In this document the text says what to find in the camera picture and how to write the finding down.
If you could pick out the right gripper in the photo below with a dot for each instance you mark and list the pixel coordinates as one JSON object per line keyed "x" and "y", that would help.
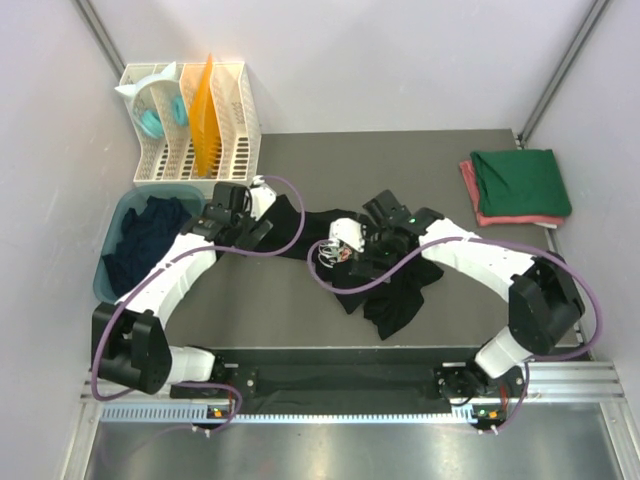
{"x": 369, "y": 231}

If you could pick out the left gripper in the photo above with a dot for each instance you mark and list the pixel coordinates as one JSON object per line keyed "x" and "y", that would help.
{"x": 246, "y": 240}

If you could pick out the black t shirt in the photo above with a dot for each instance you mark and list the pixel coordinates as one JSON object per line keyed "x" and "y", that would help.
{"x": 390, "y": 306}

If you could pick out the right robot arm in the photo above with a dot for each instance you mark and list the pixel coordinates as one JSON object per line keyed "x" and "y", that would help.
{"x": 542, "y": 297}

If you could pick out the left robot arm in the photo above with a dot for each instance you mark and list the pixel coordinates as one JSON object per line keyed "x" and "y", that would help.
{"x": 129, "y": 344}

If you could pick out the teal plastic bin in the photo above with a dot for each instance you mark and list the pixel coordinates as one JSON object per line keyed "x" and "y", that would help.
{"x": 112, "y": 225}

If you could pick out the folded pink t shirt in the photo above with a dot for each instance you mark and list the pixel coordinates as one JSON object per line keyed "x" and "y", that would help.
{"x": 483, "y": 220}

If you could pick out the navy blue t shirt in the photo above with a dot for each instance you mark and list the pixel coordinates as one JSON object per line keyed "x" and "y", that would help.
{"x": 145, "y": 240}

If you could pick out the white file organizer rack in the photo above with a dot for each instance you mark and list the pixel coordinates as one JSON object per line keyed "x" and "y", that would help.
{"x": 172, "y": 159}

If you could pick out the folded green t shirt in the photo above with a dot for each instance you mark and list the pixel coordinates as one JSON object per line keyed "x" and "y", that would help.
{"x": 520, "y": 183}

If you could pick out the orange plastic folder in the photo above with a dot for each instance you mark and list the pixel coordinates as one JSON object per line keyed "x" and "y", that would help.
{"x": 205, "y": 133}

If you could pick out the teal cat ear headphones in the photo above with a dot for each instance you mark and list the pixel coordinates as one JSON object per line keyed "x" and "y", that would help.
{"x": 151, "y": 94}

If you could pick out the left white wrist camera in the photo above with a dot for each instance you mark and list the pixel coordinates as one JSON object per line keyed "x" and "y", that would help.
{"x": 262, "y": 197}

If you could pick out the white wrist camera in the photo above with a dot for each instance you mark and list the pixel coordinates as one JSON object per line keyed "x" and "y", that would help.
{"x": 262, "y": 197}
{"x": 349, "y": 232}

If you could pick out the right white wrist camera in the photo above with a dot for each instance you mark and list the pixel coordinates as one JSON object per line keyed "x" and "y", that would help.
{"x": 349, "y": 232}

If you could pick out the white cable duct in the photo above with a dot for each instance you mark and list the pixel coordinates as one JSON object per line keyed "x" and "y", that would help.
{"x": 216, "y": 414}

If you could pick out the aluminium frame rail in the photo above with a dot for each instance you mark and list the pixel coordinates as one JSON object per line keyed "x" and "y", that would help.
{"x": 549, "y": 382}

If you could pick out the left corner aluminium post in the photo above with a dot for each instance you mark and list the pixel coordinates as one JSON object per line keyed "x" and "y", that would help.
{"x": 101, "y": 35}

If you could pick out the corner aluminium post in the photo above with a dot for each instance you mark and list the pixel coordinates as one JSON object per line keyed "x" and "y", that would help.
{"x": 594, "y": 15}
{"x": 101, "y": 35}

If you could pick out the right corner aluminium post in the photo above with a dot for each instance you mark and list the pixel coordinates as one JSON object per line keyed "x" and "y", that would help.
{"x": 594, "y": 15}

